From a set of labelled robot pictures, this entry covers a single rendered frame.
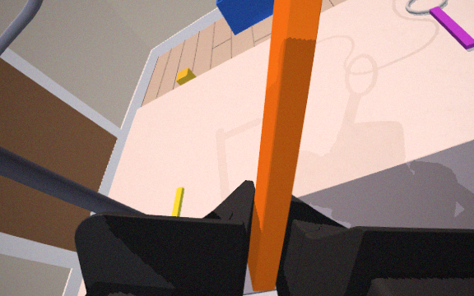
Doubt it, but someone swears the yellow flat bar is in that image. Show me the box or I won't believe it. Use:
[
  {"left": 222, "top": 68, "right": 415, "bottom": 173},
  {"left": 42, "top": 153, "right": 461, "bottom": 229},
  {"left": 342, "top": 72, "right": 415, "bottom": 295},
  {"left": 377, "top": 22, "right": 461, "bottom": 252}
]
[{"left": 172, "top": 187, "right": 184, "bottom": 216}]

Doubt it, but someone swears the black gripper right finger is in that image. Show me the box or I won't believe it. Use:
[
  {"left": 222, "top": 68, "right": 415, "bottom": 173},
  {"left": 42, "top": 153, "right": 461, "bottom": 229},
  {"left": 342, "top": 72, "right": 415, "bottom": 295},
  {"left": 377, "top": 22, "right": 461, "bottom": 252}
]
[{"left": 276, "top": 195, "right": 474, "bottom": 296}]

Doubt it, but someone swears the purple handle with grey loop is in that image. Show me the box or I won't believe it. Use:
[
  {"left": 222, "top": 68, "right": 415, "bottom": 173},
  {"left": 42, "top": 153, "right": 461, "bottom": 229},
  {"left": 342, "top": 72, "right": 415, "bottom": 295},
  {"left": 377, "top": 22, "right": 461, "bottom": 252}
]
[{"left": 405, "top": 0, "right": 474, "bottom": 50}]

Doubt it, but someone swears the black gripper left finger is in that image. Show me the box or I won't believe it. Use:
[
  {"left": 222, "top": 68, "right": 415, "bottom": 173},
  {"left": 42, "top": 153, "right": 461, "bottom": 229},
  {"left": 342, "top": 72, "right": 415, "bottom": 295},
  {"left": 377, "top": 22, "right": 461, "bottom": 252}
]
[{"left": 75, "top": 180, "right": 255, "bottom": 296}]

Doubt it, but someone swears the orange bar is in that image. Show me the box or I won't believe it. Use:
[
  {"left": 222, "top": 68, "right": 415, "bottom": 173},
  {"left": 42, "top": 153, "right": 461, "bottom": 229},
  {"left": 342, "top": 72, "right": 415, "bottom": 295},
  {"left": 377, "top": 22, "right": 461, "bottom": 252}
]
[{"left": 248, "top": 0, "right": 323, "bottom": 292}]

